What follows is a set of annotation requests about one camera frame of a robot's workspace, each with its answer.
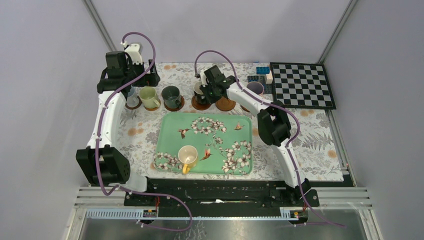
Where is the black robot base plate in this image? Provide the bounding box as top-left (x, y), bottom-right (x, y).
top-left (124, 178), bottom-right (320, 207)

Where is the grey toy brick baseplate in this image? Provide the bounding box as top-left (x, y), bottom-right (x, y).
top-left (247, 75), bottom-right (273, 95)

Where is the green floral tray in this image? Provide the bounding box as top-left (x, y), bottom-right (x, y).
top-left (153, 112), bottom-right (254, 176)

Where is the dark green mug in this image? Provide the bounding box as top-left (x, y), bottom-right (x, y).
top-left (161, 85), bottom-right (181, 102)

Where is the light blue mug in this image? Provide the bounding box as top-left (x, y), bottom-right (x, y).
top-left (126, 86), bottom-right (139, 106)

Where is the cream black mug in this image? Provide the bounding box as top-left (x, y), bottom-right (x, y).
top-left (193, 81), bottom-right (209, 105)

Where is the light brown wooden coaster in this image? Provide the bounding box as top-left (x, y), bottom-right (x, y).
top-left (144, 100), bottom-right (162, 112)

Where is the dark brown wooden coaster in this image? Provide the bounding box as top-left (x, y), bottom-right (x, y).
top-left (125, 101), bottom-right (142, 110)

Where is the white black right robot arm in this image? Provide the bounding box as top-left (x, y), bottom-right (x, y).
top-left (195, 65), bottom-right (311, 206)

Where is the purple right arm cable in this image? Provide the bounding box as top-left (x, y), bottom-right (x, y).
top-left (194, 49), bottom-right (347, 228)

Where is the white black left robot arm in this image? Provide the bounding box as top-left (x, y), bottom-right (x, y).
top-left (75, 49), bottom-right (161, 196)

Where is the blue toy brick block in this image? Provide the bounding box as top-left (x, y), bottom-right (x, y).
top-left (255, 66), bottom-right (271, 75)

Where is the pale green mug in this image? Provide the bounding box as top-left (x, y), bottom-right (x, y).
top-left (139, 86), bottom-right (160, 108)

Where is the pink iridescent mug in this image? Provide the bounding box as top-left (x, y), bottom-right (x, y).
top-left (246, 81), bottom-right (265, 96)

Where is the yellow mug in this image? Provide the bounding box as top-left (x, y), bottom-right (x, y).
top-left (177, 145), bottom-right (198, 174)

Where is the black white chessboard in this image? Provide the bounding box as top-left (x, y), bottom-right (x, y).
top-left (269, 62), bottom-right (337, 110)

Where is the white toy brick block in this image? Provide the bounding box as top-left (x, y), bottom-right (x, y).
top-left (265, 73), bottom-right (274, 85)

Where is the floral tablecloth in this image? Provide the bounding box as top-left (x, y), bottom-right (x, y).
top-left (95, 62), bottom-right (345, 182)

